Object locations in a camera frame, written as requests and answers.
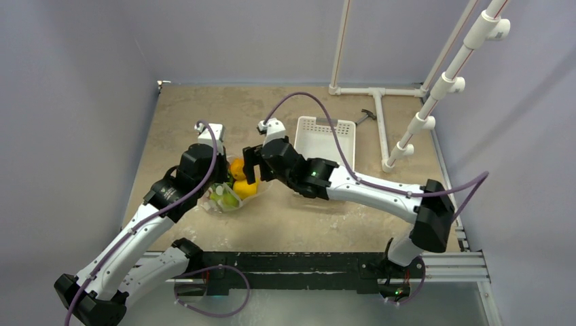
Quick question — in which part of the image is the small orange pepper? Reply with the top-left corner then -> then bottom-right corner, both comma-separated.
230,158 -> 246,181

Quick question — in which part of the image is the yellow bell pepper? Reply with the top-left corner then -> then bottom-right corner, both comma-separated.
232,180 -> 260,201

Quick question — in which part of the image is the white plastic basket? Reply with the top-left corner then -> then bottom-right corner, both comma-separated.
293,116 -> 356,170

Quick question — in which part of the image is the clear zip top bag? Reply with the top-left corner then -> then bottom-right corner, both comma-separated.
198,156 -> 272,214

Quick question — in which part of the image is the green lime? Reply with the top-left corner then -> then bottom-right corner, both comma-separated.
209,183 -> 240,211

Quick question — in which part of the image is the green ridged squash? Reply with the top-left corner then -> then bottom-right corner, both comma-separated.
226,173 -> 235,189

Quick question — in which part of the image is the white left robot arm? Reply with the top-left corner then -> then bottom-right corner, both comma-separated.
54,141 -> 227,325

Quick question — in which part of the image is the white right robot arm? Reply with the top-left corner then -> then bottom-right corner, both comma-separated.
242,138 -> 455,276

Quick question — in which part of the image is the black hammer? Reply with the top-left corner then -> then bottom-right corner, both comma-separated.
355,109 -> 377,126

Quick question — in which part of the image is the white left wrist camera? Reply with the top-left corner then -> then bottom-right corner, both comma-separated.
194,121 -> 226,151

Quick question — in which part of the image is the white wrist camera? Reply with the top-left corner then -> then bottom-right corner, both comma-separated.
194,121 -> 226,151
257,117 -> 286,145

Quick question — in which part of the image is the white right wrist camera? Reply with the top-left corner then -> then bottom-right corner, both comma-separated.
257,117 -> 286,145

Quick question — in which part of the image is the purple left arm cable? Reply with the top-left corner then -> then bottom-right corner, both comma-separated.
62,120 -> 221,326

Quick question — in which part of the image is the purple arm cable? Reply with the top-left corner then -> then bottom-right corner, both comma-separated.
263,92 -> 490,223
62,120 -> 221,326

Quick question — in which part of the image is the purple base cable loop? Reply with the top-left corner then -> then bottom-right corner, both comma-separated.
173,264 -> 251,319

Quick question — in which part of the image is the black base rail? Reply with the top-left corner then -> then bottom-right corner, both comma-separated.
96,250 -> 490,298

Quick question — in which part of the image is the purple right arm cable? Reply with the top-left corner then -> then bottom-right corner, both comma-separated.
263,92 -> 490,223

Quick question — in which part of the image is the white pvc pipe frame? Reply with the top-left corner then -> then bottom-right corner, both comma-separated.
328,0 -> 511,173

